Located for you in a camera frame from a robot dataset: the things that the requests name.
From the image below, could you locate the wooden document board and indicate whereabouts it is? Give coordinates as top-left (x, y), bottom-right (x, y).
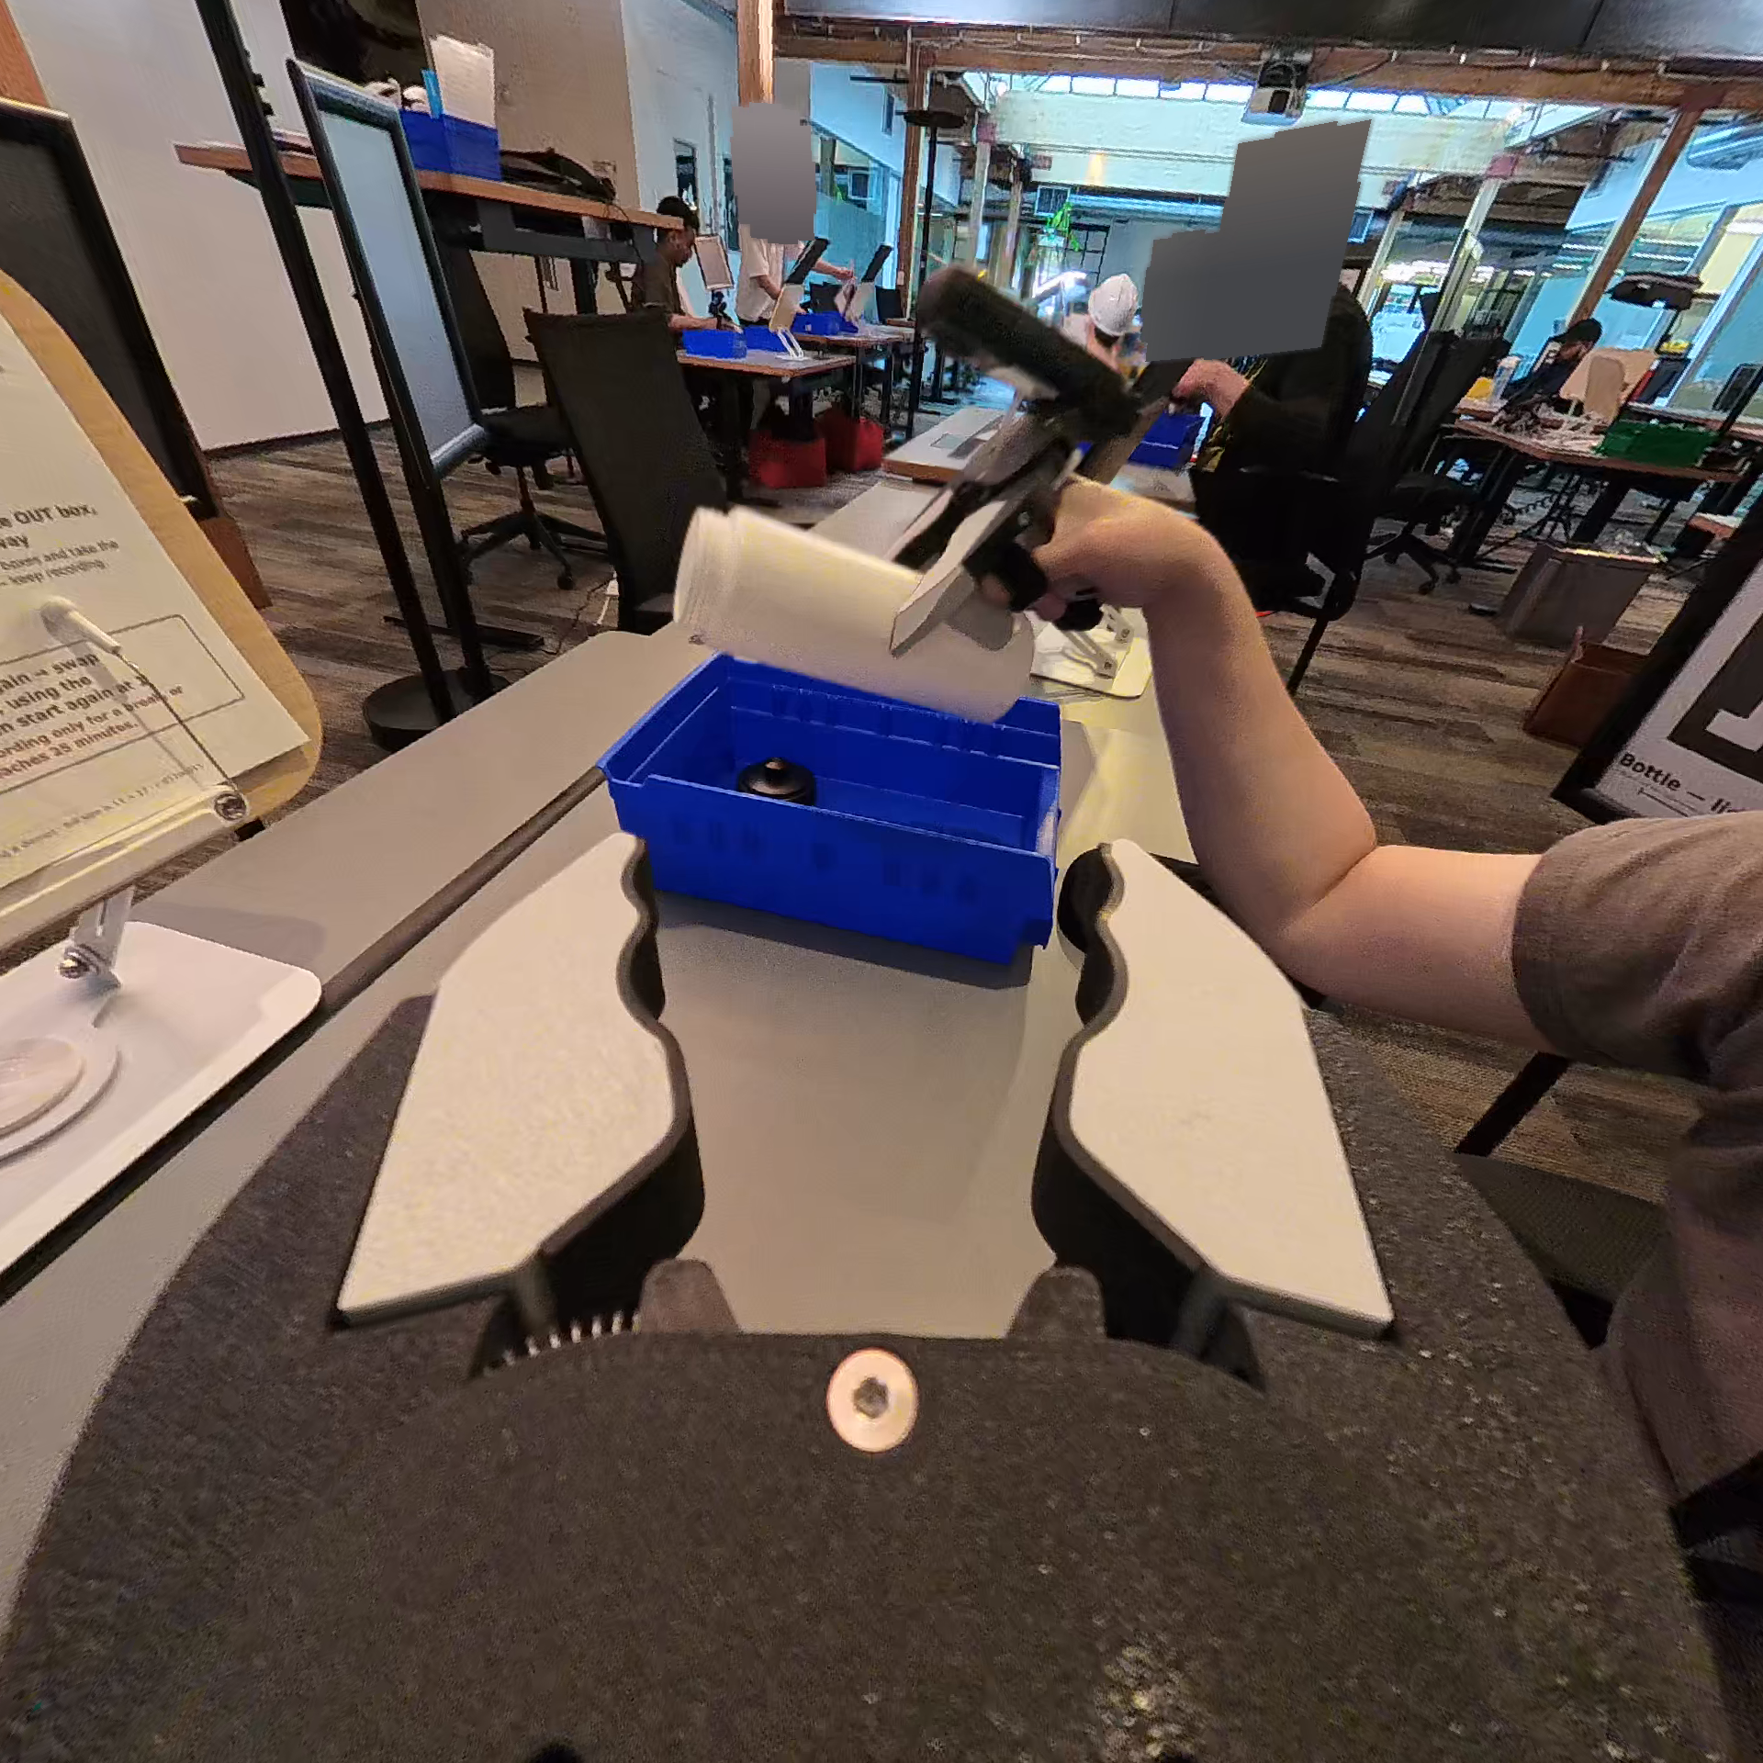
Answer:
top-left (0, 268), bottom-right (326, 952)

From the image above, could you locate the printed instruction sheet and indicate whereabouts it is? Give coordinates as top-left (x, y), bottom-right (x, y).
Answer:
top-left (0, 322), bottom-right (308, 891)

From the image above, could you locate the black metal table frame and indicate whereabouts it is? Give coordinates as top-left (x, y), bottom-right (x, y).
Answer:
top-left (196, 0), bottom-right (458, 724)

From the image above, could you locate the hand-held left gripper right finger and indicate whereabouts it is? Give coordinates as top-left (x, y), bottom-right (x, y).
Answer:
top-left (1032, 837), bottom-right (1397, 1357)

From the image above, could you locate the dark office chair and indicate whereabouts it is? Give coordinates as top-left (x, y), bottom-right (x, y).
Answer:
top-left (454, 400), bottom-right (580, 593)

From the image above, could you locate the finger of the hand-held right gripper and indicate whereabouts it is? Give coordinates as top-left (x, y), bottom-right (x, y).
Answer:
top-left (891, 502), bottom-right (1028, 655)

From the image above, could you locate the person's right forearm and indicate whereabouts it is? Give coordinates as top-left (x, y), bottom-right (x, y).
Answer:
top-left (1142, 572), bottom-right (1543, 1049)

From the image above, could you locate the black framed sign stand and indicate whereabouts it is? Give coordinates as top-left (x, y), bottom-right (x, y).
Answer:
top-left (286, 61), bottom-right (506, 752)

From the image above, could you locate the metal page holder wire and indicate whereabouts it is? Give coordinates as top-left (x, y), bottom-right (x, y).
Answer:
top-left (38, 596), bottom-right (253, 826)

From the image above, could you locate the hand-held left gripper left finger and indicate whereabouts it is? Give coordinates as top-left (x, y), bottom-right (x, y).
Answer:
top-left (336, 832), bottom-right (711, 1344)

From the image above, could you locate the brown cardboard box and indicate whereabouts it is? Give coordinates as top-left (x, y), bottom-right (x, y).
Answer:
top-left (1524, 630), bottom-right (1651, 752)

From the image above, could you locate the person's right hand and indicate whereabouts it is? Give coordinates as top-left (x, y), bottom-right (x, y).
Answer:
top-left (1026, 480), bottom-right (1243, 634)

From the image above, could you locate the grey storage bin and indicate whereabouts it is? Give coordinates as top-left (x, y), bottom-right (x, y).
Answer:
top-left (1498, 538), bottom-right (1665, 650)

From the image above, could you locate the person's grey shirt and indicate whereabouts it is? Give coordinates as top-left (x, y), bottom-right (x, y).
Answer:
top-left (1514, 815), bottom-right (1763, 1600)

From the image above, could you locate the document stand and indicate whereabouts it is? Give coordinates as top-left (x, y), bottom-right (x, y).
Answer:
top-left (1028, 605), bottom-right (1152, 698)

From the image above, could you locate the wooden standing desk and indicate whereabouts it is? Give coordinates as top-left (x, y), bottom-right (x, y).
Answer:
top-left (179, 139), bottom-right (649, 277)

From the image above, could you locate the white plastic bottle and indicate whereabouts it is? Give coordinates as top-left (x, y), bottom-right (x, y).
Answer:
top-left (671, 506), bottom-right (1036, 724)

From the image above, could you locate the black high-back chair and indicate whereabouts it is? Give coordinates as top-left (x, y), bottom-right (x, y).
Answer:
top-left (524, 306), bottom-right (731, 638)

